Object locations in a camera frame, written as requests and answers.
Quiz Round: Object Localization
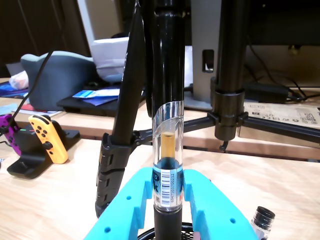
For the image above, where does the black mesh pen holder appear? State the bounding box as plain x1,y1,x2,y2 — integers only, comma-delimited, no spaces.
136,221,199,240

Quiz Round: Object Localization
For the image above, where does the printed cardboard box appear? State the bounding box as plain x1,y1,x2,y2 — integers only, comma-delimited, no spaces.
236,101,320,146

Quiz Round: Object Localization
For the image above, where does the black power adapter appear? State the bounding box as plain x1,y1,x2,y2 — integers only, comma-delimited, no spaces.
242,81,291,104

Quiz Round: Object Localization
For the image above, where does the black plastic base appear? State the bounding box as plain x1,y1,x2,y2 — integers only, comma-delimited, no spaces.
6,119,81,180

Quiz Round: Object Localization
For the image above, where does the blue white packet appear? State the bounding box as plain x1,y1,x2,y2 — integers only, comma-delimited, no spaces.
72,88,121,100

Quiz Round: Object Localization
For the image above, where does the grey chair back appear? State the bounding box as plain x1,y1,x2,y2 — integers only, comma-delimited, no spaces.
20,50,99,112

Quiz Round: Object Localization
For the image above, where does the thin black hanging cable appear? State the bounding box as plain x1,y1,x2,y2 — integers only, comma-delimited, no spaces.
0,14,66,138

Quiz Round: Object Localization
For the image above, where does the purple game controller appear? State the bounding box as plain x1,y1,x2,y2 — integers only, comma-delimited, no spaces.
0,113,21,156

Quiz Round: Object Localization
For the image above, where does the flat black tray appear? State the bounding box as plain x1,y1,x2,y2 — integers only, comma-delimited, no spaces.
56,86,149,118

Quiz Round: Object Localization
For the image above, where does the black retractable pen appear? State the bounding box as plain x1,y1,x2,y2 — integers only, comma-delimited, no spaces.
149,0,186,240

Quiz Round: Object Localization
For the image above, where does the white orange plastic bag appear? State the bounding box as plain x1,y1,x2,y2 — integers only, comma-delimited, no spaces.
9,70,30,90

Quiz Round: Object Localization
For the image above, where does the dark blue booklet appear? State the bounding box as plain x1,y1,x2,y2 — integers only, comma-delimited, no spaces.
0,81,31,99

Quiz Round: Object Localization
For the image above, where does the silver monitor stand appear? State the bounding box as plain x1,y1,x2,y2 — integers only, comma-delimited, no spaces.
183,0,224,112

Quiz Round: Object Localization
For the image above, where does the black tripod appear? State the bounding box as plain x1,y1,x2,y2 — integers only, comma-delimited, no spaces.
94,0,320,219

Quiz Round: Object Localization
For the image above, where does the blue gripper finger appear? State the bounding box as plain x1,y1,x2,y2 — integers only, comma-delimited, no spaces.
183,169,259,240
83,167,154,240

